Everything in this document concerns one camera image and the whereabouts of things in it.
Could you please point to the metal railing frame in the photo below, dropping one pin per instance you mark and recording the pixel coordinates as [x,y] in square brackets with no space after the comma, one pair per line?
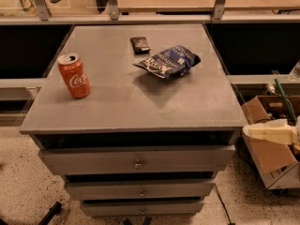
[150,11]

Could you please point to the blue chip bag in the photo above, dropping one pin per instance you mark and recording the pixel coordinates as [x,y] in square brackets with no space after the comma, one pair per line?
[175,61]

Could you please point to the green stick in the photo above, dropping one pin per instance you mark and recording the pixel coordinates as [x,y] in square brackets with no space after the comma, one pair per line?
[292,117]

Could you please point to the middle grey drawer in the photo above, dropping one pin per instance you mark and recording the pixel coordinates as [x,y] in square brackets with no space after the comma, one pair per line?
[147,189]

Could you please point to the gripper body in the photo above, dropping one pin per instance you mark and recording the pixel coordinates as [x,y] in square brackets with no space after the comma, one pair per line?
[271,134]

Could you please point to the bottom grey drawer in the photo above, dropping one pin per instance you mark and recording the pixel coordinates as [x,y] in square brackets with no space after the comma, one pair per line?
[111,209]

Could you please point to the orange Coca-Cola can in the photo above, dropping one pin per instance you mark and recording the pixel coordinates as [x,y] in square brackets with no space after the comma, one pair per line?
[70,66]

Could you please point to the small dark brown packet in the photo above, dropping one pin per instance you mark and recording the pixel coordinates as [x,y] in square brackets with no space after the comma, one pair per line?
[140,45]

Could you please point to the cardboard box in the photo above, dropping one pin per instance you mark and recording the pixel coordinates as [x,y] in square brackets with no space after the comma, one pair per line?
[278,164]

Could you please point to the black stand leg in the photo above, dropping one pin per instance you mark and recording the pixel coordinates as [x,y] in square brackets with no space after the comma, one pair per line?
[54,211]

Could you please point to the top grey drawer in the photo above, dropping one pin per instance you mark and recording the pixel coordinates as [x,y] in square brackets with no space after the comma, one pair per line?
[151,159]

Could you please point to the grey drawer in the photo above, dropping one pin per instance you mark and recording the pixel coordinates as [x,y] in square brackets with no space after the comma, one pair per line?
[111,209]
[147,189]
[151,159]

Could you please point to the grey drawer cabinet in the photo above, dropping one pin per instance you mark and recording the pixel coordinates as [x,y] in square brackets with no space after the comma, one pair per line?
[129,107]

